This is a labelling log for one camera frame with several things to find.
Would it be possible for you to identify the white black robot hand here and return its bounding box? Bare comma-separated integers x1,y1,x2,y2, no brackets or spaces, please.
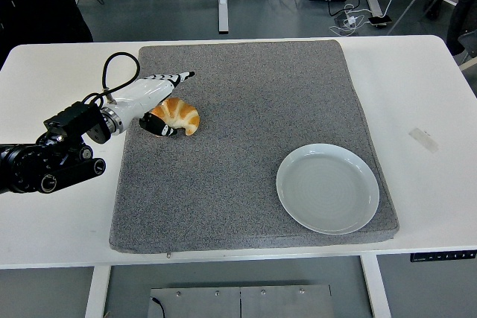
110,70,197,139

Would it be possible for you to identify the golden croissant bread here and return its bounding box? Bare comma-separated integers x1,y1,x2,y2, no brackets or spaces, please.
151,97,201,136

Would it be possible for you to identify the pale grey round plate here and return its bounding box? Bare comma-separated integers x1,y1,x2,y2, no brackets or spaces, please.
276,143,381,236

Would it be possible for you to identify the grey metal plate with screws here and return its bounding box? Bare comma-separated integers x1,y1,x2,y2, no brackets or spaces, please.
148,284,334,318

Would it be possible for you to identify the grey speckled cushion mat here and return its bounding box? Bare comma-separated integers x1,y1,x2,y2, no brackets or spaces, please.
109,39,399,255

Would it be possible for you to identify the person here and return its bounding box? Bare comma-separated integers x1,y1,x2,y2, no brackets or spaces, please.
0,0,94,71

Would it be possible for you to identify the white table leg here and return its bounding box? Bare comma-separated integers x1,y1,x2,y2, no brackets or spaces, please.
359,254,392,318
84,265,113,318

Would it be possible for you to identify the smartphone with orange edge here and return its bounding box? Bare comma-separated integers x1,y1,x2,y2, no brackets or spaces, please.
368,15,394,30

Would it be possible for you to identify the strip of clear tape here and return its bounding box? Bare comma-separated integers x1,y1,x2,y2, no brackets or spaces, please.
408,127,440,153

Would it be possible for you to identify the black jacket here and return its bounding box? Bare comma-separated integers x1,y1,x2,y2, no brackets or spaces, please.
446,0,477,59

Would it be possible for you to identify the black table control panel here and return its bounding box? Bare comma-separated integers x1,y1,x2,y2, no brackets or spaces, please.
410,249,477,263

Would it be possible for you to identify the thin black cable on plate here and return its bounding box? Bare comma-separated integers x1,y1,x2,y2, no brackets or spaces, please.
150,297,167,318

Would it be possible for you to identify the white charger with cable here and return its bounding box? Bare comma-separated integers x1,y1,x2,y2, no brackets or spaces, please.
329,4,370,36

